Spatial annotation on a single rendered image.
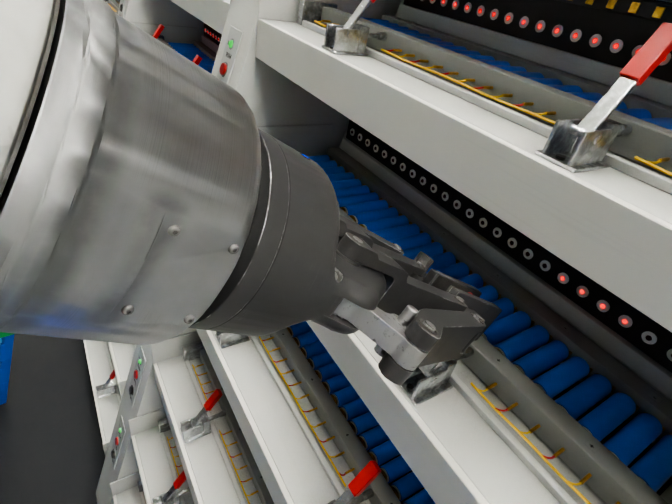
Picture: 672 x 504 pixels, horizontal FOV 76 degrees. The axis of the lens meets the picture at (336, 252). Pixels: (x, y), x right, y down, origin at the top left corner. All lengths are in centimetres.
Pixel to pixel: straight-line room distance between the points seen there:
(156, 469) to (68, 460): 45
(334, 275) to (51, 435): 129
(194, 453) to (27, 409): 79
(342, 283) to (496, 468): 22
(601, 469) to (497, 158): 22
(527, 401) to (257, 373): 34
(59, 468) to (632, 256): 128
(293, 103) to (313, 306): 53
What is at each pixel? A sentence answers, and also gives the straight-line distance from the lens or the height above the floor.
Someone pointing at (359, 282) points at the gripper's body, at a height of 105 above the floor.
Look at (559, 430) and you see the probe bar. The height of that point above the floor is 96.
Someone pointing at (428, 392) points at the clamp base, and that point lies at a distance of 36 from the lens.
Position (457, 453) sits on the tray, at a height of 92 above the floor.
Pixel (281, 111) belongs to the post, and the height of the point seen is 101.
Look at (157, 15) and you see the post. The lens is 130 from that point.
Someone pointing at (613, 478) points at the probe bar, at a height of 96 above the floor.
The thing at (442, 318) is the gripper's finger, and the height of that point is 104.
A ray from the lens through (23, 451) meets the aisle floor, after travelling 138.
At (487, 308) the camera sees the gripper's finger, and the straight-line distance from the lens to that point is 31.
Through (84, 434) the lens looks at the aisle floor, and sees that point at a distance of 141.
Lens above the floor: 112
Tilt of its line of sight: 24 degrees down
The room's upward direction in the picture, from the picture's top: 25 degrees clockwise
